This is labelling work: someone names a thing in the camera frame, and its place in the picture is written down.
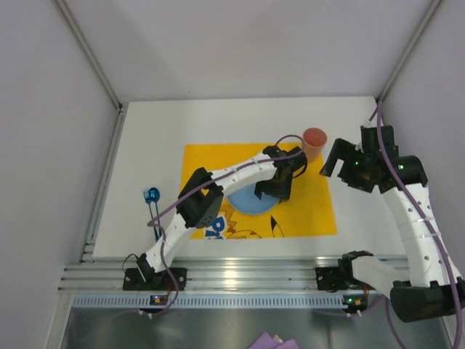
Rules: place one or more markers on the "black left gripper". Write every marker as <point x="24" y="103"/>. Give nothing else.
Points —
<point x="273" y="186"/>

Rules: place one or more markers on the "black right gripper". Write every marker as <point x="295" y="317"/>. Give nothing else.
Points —
<point x="341" y="160"/>

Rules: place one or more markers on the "salmon pink plastic cup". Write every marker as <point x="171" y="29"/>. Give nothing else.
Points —
<point x="314" y="141"/>

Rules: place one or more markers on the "light blue plastic plate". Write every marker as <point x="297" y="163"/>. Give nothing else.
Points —
<point x="246" y="202"/>

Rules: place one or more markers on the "yellow Pikachu placemat cloth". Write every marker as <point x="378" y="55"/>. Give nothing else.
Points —
<point x="308" y="212"/>

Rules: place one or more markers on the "blue metallic fork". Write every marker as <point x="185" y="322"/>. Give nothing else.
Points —
<point x="151" y="196"/>

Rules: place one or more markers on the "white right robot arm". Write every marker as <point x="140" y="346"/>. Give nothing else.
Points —
<point x="433" y="287"/>

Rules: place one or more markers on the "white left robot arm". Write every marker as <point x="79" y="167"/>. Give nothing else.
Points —
<point x="271" y="172"/>

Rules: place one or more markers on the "blue metallic spoon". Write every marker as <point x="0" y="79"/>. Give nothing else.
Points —
<point x="154" y="211"/>

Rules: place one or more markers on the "purple cloth pieces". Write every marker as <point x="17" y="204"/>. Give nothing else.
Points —
<point x="266" y="341"/>

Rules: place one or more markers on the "aluminium front rail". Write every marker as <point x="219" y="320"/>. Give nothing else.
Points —
<point x="206" y="275"/>

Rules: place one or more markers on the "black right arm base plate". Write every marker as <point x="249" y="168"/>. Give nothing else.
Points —
<point x="339" y="278"/>

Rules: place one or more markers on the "right aluminium frame post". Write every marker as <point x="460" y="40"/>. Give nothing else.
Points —
<point x="410" y="48"/>

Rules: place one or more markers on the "aluminium frame post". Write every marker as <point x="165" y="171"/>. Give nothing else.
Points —
<point x="410" y="48"/>
<point x="65" y="13"/>

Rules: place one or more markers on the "left aluminium frame post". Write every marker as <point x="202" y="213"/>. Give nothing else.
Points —
<point x="65" y="13"/>

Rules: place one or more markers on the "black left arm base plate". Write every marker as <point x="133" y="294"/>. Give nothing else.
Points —
<point x="133" y="280"/>

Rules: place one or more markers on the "perforated white cable duct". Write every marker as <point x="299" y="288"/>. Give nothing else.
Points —
<point x="228" y="301"/>

